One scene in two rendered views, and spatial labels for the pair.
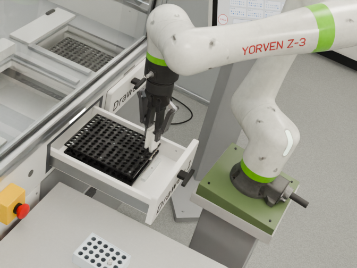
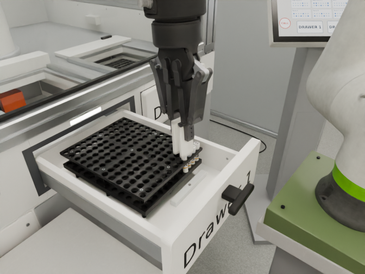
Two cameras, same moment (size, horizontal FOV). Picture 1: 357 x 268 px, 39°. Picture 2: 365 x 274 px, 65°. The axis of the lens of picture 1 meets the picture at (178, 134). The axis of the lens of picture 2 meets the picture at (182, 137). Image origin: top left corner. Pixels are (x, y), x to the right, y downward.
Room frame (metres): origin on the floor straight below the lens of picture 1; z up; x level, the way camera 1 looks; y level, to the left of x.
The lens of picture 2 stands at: (0.70, -0.09, 1.23)
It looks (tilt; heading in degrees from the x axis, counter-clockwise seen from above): 33 degrees down; 21
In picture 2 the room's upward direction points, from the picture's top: straight up
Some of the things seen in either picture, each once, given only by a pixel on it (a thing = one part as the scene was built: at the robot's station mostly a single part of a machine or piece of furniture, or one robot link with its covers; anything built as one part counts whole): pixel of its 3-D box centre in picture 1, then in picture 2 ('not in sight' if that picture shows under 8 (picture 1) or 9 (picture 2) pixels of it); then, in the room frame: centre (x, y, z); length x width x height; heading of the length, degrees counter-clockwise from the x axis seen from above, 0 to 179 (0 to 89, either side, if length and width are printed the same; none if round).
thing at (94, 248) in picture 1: (101, 258); not in sight; (0.79, 0.10, 0.78); 0.12 x 0.08 x 0.04; 72
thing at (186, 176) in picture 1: (184, 175); (234, 195); (1.04, -0.05, 0.91); 0.07 x 0.04 x 0.01; 165
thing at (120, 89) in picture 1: (128, 86); (176, 93); (1.43, 0.21, 0.87); 0.29 x 0.02 x 0.11; 165
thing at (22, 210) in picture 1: (21, 210); not in sight; (0.79, 0.32, 0.88); 0.04 x 0.03 x 0.04; 165
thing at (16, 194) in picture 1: (10, 204); not in sight; (0.80, 0.35, 0.88); 0.07 x 0.05 x 0.07; 165
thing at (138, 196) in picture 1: (109, 151); (130, 162); (1.10, 0.18, 0.86); 0.40 x 0.26 x 0.06; 75
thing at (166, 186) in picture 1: (173, 179); (218, 202); (1.04, -0.02, 0.87); 0.29 x 0.02 x 0.11; 165
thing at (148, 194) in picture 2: (144, 159); (172, 169); (1.07, 0.07, 0.90); 0.18 x 0.02 x 0.01; 165
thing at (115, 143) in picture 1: (112, 151); (133, 162); (1.09, 0.17, 0.87); 0.22 x 0.18 x 0.06; 75
